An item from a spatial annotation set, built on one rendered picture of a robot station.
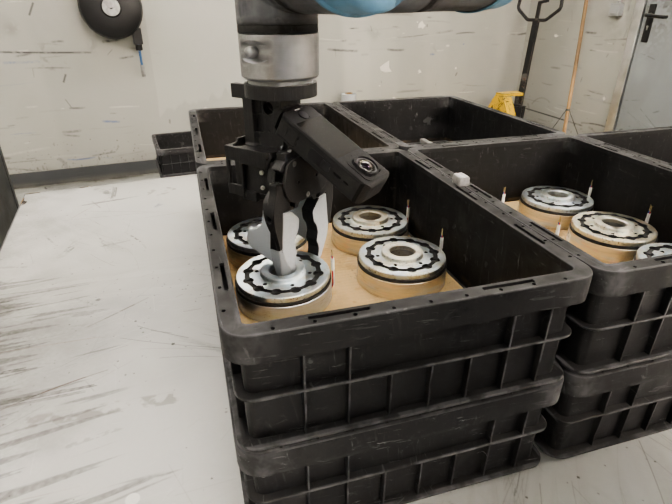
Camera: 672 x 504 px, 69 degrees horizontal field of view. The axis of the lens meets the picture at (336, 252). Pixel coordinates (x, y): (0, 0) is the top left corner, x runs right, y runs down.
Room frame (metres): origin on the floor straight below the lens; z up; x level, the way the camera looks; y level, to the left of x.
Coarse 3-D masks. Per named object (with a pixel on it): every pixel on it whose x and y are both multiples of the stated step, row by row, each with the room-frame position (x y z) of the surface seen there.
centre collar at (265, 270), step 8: (264, 264) 0.47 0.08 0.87; (272, 264) 0.47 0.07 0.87; (296, 264) 0.47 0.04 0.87; (264, 272) 0.45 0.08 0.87; (296, 272) 0.45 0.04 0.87; (304, 272) 0.46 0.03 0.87; (264, 280) 0.45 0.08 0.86; (272, 280) 0.44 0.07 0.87; (280, 280) 0.44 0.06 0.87; (288, 280) 0.44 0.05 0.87; (296, 280) 0.44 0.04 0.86
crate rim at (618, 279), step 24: (456, 144) 0.74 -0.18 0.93; (480, 144) 0.74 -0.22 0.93; (504, 144) 0.75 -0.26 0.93; (600, 144) 0.74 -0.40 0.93; (480, 192) 0.53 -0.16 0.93; (552, 240) 0.40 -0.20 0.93; (600, 264) 0.36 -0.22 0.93; (624, 264) 0.36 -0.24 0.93; (648, 264) 0.36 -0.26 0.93; (600, 288) 0.35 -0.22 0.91; (624, 288) 0.35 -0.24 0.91; (648, 288) 0.35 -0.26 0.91
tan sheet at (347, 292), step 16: (224, 240) 0.61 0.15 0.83; (336, 256) 0.56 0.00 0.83; (352, 256) 0.56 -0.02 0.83; (336, 272) 0.52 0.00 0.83; (352, 272) 0.52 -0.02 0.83; (336, 288) 0.48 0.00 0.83; (352, 288) 0.48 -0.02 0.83; (448, 288) 0.48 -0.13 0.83; (336, 304) 0.45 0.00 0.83; (352, 304) 0.45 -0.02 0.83
